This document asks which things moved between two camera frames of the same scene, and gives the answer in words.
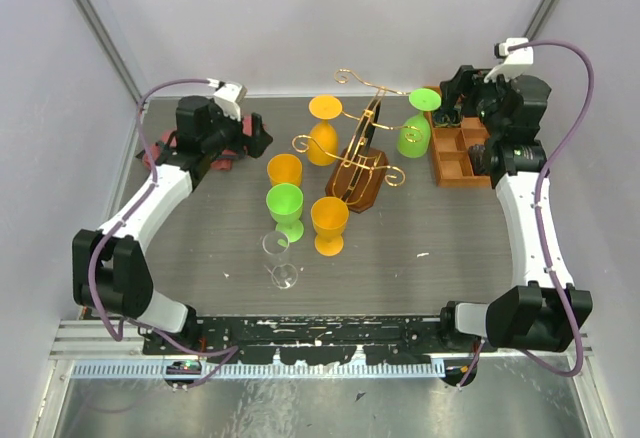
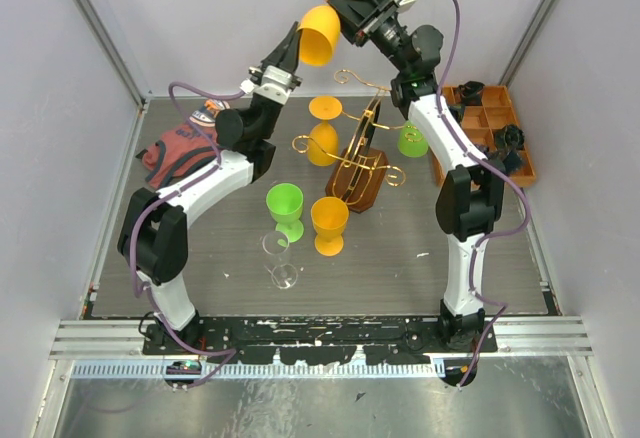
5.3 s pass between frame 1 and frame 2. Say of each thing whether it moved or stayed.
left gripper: moved
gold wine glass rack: stayed
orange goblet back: moved
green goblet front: stayed
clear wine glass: stayed
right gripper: moved
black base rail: stayed
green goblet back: stayed
